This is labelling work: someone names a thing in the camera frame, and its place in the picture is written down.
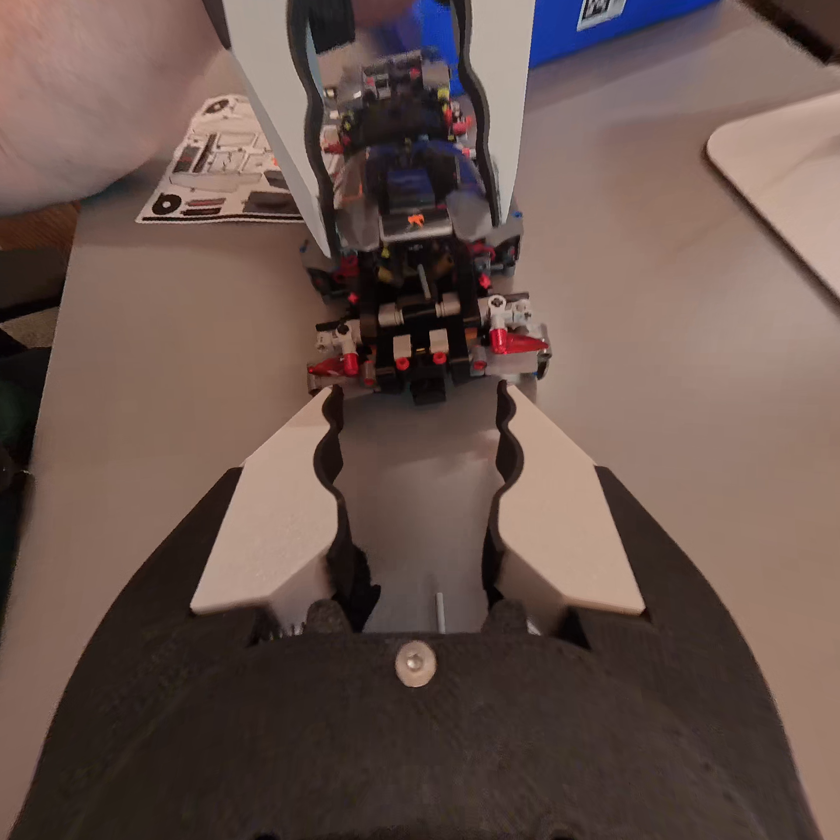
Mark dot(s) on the blue box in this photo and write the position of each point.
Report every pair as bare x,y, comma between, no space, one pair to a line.
558,33

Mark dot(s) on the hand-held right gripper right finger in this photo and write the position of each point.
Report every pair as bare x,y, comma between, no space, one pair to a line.
564,525

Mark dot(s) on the white monitor stand base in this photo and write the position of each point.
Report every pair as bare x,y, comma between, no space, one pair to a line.
787,170

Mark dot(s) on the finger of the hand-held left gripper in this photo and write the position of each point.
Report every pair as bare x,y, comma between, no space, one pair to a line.
269,79
505,79

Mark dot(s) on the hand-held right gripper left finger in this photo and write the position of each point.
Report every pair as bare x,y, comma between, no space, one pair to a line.
269,525

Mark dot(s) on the light grey lego axle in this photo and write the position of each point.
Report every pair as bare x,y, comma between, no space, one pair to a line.
440,613

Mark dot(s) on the grey black lego car model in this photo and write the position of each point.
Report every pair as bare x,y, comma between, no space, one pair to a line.
420,315

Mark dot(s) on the person's left forearm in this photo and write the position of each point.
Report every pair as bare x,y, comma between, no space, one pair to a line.
79,98

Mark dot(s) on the lego sticker sheet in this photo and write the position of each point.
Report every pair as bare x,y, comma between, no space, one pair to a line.
210,164

